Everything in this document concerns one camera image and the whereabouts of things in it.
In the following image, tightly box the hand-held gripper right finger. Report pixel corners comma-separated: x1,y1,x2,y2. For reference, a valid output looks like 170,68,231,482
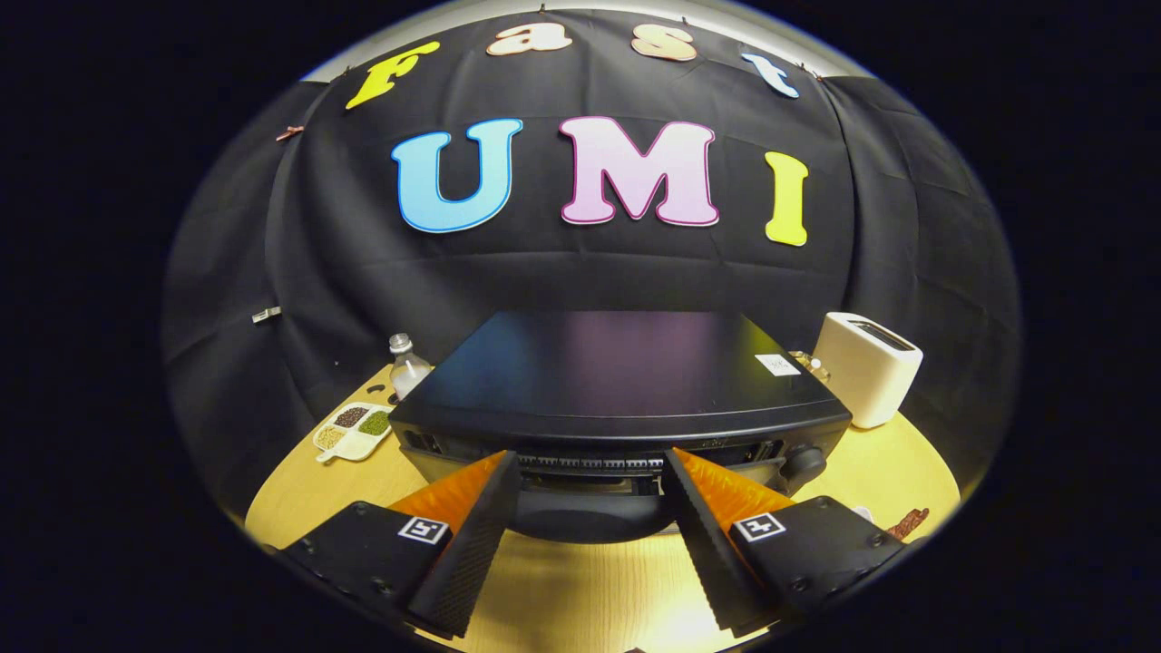
665,447,917,636

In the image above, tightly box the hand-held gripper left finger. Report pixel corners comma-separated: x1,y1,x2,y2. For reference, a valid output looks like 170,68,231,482
277,451,524,638

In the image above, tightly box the black toaster oven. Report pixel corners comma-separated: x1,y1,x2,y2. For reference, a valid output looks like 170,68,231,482
388,311,854,545

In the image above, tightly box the white pop-up toaster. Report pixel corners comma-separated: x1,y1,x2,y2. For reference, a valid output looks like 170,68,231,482
812,312,924,430

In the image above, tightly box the white divided tray of beans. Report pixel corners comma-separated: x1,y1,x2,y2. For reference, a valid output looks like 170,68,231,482
313,402,394,463

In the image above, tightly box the clear plastic water bottle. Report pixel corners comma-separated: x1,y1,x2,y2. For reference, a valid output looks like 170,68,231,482
389,333,434,402

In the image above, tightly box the black backdrop cloth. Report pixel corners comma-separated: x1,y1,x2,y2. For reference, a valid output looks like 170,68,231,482
163,9,1021,518

